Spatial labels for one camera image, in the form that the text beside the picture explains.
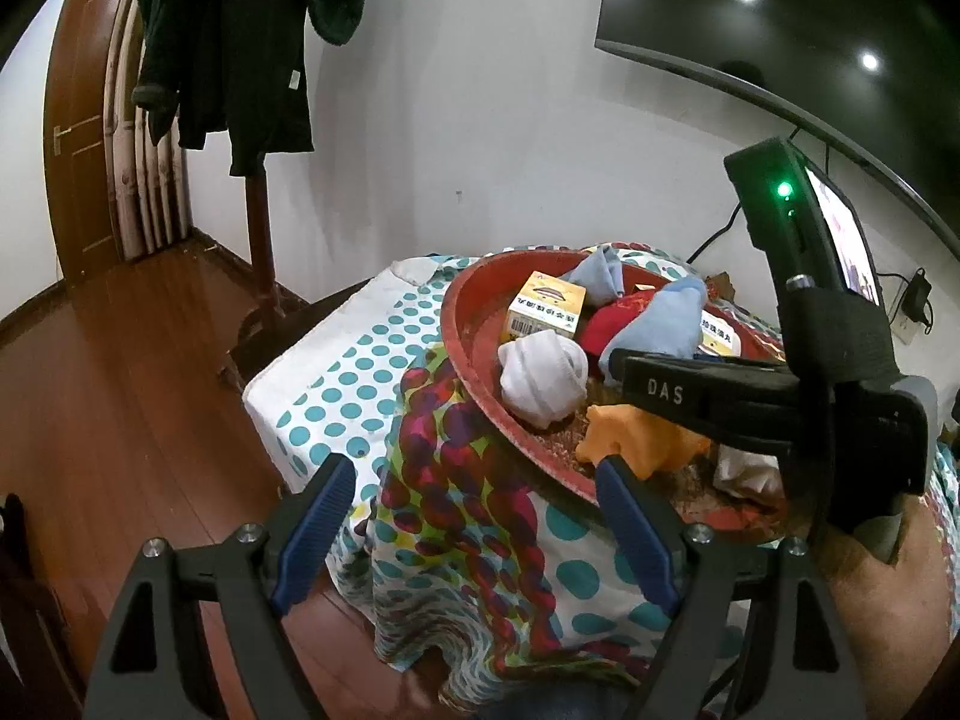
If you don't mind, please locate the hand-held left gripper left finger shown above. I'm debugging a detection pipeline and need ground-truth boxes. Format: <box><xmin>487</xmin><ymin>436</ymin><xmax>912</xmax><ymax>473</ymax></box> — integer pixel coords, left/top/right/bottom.
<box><xmin>81</xmin><ymin>454</ymin><xmax>357</xmax><ymax>720</ymax></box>

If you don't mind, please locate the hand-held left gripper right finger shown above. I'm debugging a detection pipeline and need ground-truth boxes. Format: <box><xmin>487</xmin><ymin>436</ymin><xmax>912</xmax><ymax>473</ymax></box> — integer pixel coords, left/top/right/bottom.
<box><xmin>594</xmin><ymin>456</ymin><xmax>871</xmax><ymax>720</ymax></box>

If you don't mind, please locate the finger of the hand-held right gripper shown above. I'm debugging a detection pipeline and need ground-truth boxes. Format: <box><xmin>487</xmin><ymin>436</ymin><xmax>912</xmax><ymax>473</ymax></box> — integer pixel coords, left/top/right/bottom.
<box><xmin>609</xmin><ymin>347</ymin><xmax>797</xmax><ymax>460</ymax></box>

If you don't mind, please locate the orange plush toy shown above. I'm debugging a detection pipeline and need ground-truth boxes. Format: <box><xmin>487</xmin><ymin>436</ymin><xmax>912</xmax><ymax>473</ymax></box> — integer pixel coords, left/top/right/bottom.
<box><xmin>576</xmin><ymin>403</ymin><xmax>713</xmax><ymax>482</ymax></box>

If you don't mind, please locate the yellow cardboard box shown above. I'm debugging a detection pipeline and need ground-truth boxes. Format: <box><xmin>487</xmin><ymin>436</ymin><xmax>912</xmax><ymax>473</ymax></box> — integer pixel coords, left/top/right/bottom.
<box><xmin>694</xmin><ymin>311</ymin><xmax>743</xmax><ymax>358</ymax></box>
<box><xmin>507</xmin><ymin>270</ymin><xmax>587</xmax><ymax>343</ymax></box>

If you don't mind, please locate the light blue sock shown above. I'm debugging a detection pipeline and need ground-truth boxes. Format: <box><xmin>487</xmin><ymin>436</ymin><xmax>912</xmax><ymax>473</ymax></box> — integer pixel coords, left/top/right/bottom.
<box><xmin>622</xmin><ymin>276</ymin><xmax>710</xmax><ymax>361</ymax></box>
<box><xmin>566</xmin><ymin>247</ymin><xmax>628</xmax><ymax>308</ymax></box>

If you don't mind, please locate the red fabric pouch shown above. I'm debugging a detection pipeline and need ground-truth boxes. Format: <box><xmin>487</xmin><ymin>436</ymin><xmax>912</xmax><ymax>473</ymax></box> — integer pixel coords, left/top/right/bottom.
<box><xmin>577</xmin><ymin>292</ymin><xmax>665</xmax><ymax>373</ymax></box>

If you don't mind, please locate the white sock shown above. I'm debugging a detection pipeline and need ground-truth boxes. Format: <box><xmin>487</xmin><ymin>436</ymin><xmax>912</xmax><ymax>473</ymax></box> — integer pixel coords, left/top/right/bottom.
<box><xmin>497</xmin><ymin>334</ymin><xmax>590</xmax><ymax>428</ymax></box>
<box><xmin>712</xmin><ymin>444</ymin><xmax>785</xmax><ymax>500</ymax></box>

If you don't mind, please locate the round red tray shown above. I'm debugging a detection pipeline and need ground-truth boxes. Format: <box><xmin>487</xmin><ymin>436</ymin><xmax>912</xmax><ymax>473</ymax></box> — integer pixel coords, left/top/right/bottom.
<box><xmin>441</xmin><ymin>249</ymin><xmax>796</xmax><ymax>542</ymax></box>

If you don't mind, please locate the person's right forearm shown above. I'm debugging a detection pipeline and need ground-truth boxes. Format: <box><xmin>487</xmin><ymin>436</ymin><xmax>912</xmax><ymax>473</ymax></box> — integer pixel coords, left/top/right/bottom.
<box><xmin>814</xmin><ymin>495</ymin><xmax>960</xmax><ymax>720</ymax></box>

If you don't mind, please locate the black power adapter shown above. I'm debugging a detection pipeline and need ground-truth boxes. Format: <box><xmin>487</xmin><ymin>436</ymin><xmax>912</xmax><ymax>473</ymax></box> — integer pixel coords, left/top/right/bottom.
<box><xmin>900</xmin><ymin>268</ymin><xmax>935</xmax><ymax>331</ymax></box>

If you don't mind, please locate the colourful dotted tablecloth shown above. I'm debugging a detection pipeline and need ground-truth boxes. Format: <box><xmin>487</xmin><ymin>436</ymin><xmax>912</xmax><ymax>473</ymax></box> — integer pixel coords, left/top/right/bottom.
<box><xmin>244</xmin><ymin>244</ymin><xmax>960</xmax><ymax>698</ymax></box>

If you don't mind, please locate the person's jeans leg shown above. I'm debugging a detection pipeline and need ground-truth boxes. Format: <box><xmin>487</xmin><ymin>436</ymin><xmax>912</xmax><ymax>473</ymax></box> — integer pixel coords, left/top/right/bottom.
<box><xmin>472</xmin><ymin>679</ymin><xmax>631</xmax><ymax>720</ymax></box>

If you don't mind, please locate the wooden coat stand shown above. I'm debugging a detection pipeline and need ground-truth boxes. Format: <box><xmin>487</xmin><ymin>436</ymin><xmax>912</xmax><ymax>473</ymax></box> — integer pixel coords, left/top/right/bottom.
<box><xmin>217</xmin><ymin>157</ymin><xmax>376</xmax><ymax>395</ymax></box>

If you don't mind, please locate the bamboo poles bundle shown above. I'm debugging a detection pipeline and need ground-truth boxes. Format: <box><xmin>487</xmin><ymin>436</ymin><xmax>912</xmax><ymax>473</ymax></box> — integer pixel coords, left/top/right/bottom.
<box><xmin>103</xmin><ymin>0</ymin><xmax>193</xmax><ymax>257</ymax></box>

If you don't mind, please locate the brown wooden door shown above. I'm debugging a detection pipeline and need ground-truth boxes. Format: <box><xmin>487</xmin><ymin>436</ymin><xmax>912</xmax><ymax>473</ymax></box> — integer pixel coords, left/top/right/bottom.
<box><xmin>41</xmin><ymin>0</ymin><xmax>140</xmax><ymax>283</ymax></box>

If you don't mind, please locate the dark green coat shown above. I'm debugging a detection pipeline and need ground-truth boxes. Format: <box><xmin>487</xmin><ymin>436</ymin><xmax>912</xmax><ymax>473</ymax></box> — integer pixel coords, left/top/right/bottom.
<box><xmin>131</xmin><ymin>0</ymin><xmax>376</xmax><ymax>178</ymax></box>

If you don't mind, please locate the white wall outlet plate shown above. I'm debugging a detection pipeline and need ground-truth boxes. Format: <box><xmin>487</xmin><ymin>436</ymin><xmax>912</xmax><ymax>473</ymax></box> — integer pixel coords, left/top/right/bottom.
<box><xmin>889</xmin><ymin>311</ymin><xmax>928</xmax><ymax>347</ymax></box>

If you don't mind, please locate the black television cable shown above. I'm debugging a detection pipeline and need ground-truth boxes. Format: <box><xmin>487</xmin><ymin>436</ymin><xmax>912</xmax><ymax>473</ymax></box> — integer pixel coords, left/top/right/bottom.
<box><xmin>686</xmin><ymin>202</ymin><xmax>745</xmax><ymax>265</ymax></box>

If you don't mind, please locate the wall-mounted black television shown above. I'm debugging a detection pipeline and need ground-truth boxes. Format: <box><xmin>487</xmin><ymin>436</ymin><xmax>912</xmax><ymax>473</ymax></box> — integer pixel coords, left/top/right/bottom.
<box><xmin>595</xmin><ymin>0</ymin><xmax>960</xmax><ymax>256</ymax></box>

